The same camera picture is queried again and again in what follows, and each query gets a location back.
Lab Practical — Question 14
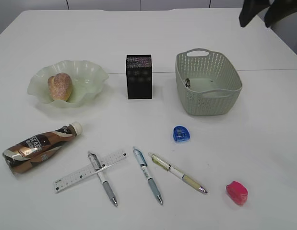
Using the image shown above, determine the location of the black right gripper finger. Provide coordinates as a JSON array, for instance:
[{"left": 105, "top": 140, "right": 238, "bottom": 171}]
[
  {"left": 264, "top": 0, "right": 297, "bottom": 28},
  {"left": 239, "top": 0, "right": 271, "bottom": 27}
]

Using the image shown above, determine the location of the paper ball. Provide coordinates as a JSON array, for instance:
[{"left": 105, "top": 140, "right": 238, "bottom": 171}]
[{"left": 184, "top": 78, "right": 190, "bottom": 89}]

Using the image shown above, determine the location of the sugared bread roll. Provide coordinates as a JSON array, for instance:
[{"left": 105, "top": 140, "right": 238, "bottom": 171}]
[{"left": 48, "top": 72, "right": 73, "bottom": 101}]

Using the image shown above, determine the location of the brown coffee drink bottle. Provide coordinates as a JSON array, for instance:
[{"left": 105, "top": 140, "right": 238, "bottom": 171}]
[{"left": 2, "top": 122, "right": 83, "bottom": 175}]

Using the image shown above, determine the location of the pale green plastic basket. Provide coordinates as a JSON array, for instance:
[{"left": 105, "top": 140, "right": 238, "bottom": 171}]
[{"left": 175, "top": 48, "right": 242, "bottom": 116}]

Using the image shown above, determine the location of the black perforated pen holder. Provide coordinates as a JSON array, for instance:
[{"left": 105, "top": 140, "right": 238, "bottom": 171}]
[{"left": 126, "top": 55, "right": 153, "bottom": 100}]

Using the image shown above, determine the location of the blue pencil sharpener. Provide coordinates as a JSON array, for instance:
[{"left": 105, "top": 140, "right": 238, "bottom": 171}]
[{"left": 173, "top": 126, "right": 190, "bottom": 142}]

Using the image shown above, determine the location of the cream green pen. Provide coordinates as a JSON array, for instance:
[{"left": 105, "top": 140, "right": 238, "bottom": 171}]
[{"left": 148, "top": 152, "right": 208, "bottom": 195}]

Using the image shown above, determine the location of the blue clip grey pen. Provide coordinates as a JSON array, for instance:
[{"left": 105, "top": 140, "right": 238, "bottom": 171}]
[{"left": 133, "top": 146, "right": 163, "bottom": 205}]

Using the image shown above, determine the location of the pink pencil sharpener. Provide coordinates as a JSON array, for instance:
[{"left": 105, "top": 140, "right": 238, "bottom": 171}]
[{"left": 226, "top": 181, "right": 248, "bottom": 206}]

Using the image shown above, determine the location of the grey grip clear pen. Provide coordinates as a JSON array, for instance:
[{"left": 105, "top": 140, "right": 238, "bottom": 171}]
[{"left": 88, "top": 151, "right": 118, "bottom": 207}]

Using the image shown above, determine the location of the pale green wavy glass bowl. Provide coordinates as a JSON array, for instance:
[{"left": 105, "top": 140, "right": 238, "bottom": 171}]
[{"left": 27, "top": 60, "right": 108, "bottom": 108}]

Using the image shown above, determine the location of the clear plastic ruler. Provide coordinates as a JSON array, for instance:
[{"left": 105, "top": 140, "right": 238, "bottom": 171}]
[{"left": 53, "top": 149, "right": 127, "bottom": 194}]

